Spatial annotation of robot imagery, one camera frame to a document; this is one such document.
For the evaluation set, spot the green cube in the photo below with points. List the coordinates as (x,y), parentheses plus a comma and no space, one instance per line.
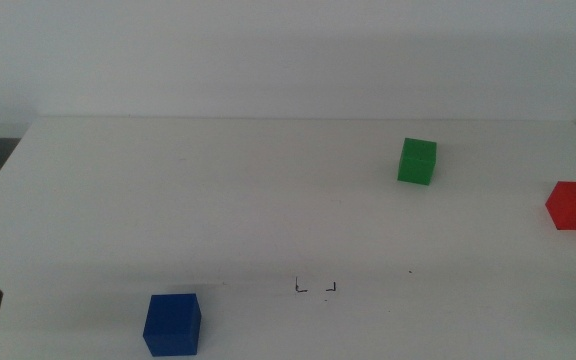
(417,162)

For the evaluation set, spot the blue cube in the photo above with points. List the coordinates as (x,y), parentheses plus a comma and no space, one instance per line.
(172,326)

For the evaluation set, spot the red cube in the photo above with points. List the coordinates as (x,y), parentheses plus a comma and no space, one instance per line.
(575,206)

